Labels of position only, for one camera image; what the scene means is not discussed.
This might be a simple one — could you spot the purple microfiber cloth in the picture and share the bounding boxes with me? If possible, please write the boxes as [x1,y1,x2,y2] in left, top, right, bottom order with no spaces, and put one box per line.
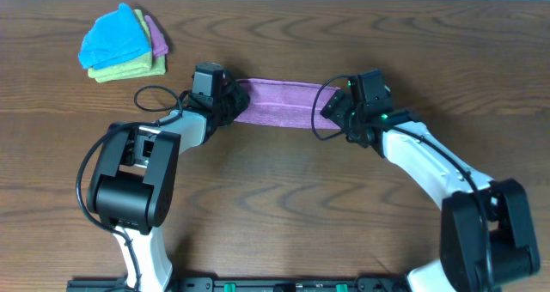
[235,78,321,129]

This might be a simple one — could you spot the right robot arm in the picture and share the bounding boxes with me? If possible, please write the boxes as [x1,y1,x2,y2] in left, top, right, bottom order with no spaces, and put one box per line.
[311,70,541,291]

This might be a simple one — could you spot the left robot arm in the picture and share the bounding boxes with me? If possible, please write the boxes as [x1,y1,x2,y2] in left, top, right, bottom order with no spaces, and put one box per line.
[76,63,250,291]

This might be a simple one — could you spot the green folded cloth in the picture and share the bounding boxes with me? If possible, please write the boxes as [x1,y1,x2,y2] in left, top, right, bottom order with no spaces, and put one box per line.
[88,9,166,83]

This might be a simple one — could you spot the small purple folded cloth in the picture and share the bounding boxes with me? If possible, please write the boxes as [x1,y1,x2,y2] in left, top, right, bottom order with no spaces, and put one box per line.
[144,15,169,58]

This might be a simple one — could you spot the blue folded cloth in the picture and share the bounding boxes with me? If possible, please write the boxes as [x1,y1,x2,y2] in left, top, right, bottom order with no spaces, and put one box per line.
[78,3,151,70]

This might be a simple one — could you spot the right black cable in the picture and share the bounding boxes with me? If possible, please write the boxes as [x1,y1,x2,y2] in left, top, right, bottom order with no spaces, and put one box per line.
[310,74,495,292]

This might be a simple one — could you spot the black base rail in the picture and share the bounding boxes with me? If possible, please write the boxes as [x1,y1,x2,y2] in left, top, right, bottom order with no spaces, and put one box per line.
[65,276,412,292]

